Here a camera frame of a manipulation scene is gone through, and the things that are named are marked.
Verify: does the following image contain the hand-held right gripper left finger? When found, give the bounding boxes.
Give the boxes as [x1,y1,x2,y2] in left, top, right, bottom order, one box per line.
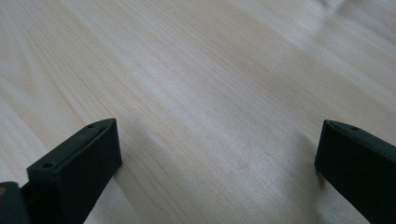
[20,118,123,224]

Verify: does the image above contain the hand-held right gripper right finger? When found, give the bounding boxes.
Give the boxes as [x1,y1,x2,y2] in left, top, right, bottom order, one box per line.
[314,119,396,224]

